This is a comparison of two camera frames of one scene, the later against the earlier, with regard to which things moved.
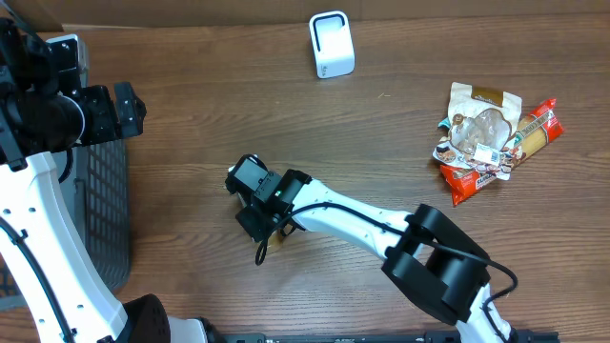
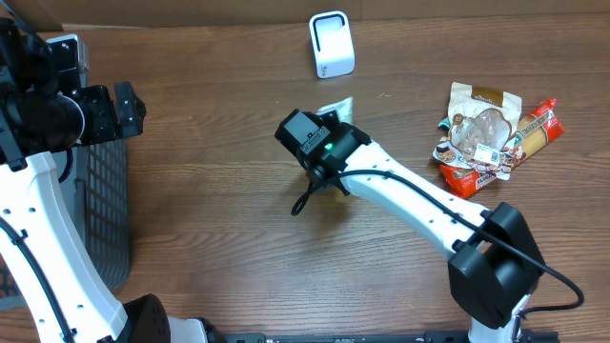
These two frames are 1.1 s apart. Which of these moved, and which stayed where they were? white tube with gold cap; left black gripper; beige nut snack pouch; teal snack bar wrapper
Moved: white tube with gold cap
Stayed: beige nut snack pouch; teal snack bar wrapper; left black gripper
